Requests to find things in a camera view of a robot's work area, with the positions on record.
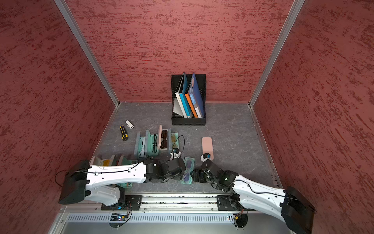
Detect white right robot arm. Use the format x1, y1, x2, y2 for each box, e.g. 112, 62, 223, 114
192, 160, 316, 234

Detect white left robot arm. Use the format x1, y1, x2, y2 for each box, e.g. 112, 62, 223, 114
58, 158, 186, 207

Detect pink case dark sunglasses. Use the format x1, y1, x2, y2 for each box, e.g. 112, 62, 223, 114
157, 125, 169, 150

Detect green case black glasses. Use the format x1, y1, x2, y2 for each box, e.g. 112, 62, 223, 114
145, 130, 159, 158

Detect grey case white glasses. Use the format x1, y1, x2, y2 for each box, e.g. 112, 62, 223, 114
134, 132, 148, 160

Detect pink case yellow glasses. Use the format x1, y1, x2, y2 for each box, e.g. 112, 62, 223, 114
89, 155, 115, 167

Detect black mesh file holder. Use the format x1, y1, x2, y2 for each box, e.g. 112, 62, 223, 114
171, 74, 206, 125

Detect white grey book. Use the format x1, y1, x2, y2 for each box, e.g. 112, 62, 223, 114
173, 74, 188, 118

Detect small white cylinder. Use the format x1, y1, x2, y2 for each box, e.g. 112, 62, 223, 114
125, 120, 134, 129

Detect teal book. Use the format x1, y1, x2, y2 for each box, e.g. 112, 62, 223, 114
178, 73, 194, 118

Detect orange book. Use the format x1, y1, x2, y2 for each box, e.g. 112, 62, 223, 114
185, 84, 199, 118

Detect blue folder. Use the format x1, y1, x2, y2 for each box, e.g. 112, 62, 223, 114
188, 73, 204, 118

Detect perforated vent strip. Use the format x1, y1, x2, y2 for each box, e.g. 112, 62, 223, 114
67, 213, 235, 224

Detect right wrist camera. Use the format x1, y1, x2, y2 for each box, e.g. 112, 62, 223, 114
201, 153, 211, 162

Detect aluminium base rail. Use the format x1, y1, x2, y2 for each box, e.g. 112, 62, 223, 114
58, 192, 293, 214

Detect aluminium right corner post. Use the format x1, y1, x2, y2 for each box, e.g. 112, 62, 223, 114
248, 0, 306, 107

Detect aluminium corner post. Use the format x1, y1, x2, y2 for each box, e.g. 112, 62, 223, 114
54, 0, 120, 107
248, 0, 306, 107

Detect aluminium left corner post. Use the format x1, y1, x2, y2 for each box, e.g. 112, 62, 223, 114
54, 0, 120, 107

